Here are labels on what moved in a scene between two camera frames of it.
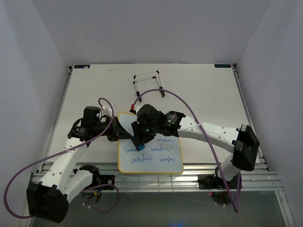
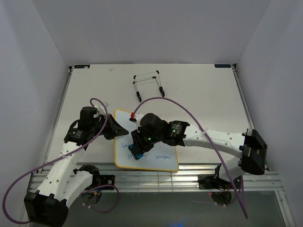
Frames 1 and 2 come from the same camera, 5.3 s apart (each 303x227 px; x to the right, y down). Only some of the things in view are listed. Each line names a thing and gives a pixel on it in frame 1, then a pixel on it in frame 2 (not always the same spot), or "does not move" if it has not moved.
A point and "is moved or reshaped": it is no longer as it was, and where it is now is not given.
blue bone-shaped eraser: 139,147 is moved or reshaped
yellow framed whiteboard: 162,155 is moved or reshaped
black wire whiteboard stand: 160,87 does not move
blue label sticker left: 81,66 does not move
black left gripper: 118,132 does not move
